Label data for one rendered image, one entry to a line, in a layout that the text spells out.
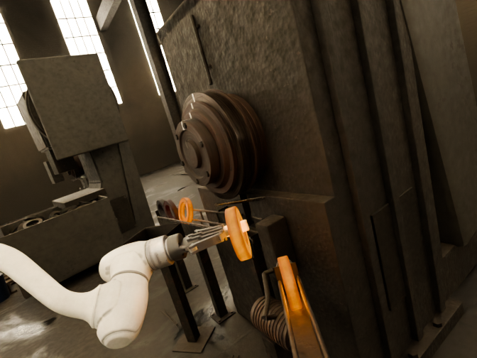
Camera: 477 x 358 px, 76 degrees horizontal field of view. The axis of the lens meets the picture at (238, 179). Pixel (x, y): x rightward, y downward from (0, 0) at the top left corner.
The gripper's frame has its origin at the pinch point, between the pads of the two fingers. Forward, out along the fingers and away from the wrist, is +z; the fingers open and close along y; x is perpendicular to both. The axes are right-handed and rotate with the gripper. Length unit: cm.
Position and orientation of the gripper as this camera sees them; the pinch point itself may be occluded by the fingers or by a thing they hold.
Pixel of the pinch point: (236, 228)
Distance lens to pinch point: 89.1
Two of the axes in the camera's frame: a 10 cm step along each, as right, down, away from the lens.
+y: 0.0, 2.2, -9.8
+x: -3.2, -9.3, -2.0
